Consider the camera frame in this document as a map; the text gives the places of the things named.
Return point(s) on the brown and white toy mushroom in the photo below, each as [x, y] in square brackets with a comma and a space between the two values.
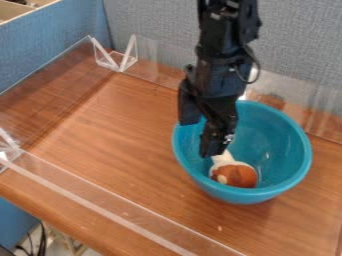
[231, 172]

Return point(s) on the clear acrylic back barrier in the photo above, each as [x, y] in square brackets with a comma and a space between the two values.
[159, 63]

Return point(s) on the clear acrylic barrier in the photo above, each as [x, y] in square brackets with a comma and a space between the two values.
[161, 230]
[159, 63]

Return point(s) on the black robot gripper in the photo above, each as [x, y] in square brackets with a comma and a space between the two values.
[209, 92]

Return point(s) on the clear acrylic front barrier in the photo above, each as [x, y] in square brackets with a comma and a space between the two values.
[161, 230]

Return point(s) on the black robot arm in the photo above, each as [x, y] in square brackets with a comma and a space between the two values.
[229, 26]

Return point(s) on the clear acrylic corner bracket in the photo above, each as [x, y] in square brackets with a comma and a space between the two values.
[116, 61]

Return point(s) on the blue plastic bowl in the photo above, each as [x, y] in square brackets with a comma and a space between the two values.
[270, 142]

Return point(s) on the blue partition panel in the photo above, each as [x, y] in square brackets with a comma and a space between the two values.
[36, 37]

